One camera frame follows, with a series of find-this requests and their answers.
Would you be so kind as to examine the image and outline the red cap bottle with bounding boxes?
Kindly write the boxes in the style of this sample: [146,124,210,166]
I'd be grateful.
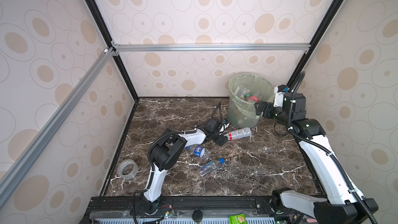
[225,127,251,141]

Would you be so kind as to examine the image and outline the blue cap round-label bottle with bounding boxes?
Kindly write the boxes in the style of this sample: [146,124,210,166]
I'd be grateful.
[185,145,211,160]

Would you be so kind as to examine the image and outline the crushed blue cap bottle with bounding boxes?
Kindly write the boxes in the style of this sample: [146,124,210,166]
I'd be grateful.
[199,158,225,177]

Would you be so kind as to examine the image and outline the red white label bottle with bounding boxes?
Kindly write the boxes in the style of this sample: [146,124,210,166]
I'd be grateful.
[235,87,252,100]

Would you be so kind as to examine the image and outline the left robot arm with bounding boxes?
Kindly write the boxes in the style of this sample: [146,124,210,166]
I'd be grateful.
[133,102,228,214]

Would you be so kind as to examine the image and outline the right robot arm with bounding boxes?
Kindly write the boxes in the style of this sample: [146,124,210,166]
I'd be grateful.
[255,72,378,224]

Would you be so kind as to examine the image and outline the green lined mesh waste bin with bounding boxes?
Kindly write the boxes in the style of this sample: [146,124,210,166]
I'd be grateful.
[228,73,275,129]

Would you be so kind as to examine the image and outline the black round knob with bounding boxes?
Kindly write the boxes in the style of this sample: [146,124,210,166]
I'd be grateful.
[191,209,203,224]

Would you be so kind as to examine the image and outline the green snack packet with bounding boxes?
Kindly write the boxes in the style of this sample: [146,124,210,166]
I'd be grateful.
[229,213,248,224]

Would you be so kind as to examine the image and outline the clear tape roll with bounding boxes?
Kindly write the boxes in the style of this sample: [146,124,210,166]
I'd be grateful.
[117,159,139,180]

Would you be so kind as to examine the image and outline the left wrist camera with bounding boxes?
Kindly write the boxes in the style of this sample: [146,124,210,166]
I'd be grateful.
[219,120,230,133]

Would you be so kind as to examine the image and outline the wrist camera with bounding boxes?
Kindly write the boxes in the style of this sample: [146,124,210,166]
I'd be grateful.
[274,85,289,107]
[219,120,230,133]

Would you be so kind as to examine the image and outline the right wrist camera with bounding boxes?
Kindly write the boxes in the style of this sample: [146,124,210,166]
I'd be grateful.
[274,85,289,107]

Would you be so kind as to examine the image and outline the horizontal aluminium rail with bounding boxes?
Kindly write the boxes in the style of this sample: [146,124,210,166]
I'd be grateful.
[105,43,311,54]

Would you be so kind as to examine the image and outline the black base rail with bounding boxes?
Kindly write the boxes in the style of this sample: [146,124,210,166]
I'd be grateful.
[83,194,349,224]

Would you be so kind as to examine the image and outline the left diagonal aluminium rail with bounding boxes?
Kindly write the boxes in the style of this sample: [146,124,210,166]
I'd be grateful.
[1,47,116,208]

